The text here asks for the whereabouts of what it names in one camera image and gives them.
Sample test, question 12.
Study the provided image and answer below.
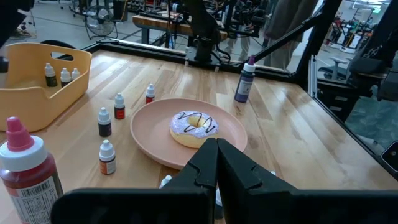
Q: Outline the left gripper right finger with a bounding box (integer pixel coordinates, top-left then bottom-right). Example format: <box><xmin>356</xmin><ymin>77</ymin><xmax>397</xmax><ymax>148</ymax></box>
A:
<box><xmin>217</xmin><ymin>138</ymin><xmax>398</xmax><ymax>224</ymax></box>

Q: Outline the frosted toy donut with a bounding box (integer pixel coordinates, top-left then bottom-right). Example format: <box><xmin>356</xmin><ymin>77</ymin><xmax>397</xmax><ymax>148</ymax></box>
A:
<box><xmin>169</xmin><ymin>110</ymin><xmax>220</xmax><ymax>149</ymax></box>

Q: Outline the small black food coloring bottle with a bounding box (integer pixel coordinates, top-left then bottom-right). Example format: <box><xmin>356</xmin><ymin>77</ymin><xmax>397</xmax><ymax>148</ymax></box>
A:
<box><xmin>98</xmin><ymin>106</ymin><xmax>113</xmax><ymax>138</ymax></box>

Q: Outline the black floor fan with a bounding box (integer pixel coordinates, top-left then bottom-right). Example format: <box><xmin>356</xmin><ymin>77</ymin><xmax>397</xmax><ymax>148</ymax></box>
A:
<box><xmin>83</xmin><ymin>4</ymin><xmax>119</xmax><ymax>40</ymax></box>

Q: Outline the wooden workbench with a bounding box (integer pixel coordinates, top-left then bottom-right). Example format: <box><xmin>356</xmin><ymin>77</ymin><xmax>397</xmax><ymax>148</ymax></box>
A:
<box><xmin>132</xmin><ymin>14</ymin><xmax>229</xmax><ymax>43</ymax></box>

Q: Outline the small red food coloring bottle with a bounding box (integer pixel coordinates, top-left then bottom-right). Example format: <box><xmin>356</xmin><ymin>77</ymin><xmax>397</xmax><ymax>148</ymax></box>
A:
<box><xmin>113</xmin><ymin>92</ymin><xmax>126</xmax><ymax>121</ymax></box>
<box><xmin>145</xmin><ymin>83</ymin><xmax>156</xmax><ymax>105</ymax></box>

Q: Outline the grey office chair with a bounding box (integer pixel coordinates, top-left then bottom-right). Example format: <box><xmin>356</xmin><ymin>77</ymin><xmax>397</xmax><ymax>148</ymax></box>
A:
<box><xmin>318</xmin><ymin>55</ymin><xmax>355</xmax><ymax>82</ymax></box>

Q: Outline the yellow plastic basket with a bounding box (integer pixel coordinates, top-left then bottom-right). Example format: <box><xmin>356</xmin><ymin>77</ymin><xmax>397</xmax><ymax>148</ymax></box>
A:
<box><xmin>0</xmin><ymin>42</ymin><xmax>93</xmax><ymax>133</ymax></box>

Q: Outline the person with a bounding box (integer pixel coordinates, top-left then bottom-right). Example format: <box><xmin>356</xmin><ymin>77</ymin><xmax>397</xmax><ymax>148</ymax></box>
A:
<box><xmin>264</xmin><ymin>0</ymin><xmax>318</xmax><ymax>71</ymax></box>
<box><xmin>225</xmin><ymin>34</ymin><xmax>251</xmax><ymax>62</ymax></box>

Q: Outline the small orange food coloring bottle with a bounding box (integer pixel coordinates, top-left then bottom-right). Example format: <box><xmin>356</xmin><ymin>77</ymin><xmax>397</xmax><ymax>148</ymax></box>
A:
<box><xmin>98</xmin><ymin>139</ymin><xmax>117</xmax><ymax>175</ymax></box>

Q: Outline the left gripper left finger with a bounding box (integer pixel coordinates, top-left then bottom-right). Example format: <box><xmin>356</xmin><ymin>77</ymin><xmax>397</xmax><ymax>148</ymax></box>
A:
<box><xmin>51</xmin><ymin>138</ymin><xmax>218</xmax><ymax>224</ymax></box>

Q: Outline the pink plate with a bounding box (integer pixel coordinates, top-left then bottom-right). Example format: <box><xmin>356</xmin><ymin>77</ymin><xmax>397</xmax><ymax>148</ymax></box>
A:
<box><xmin>129</xmin><ymin>98</ymin><xmax>249</xmax><ymax>170</ymax></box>

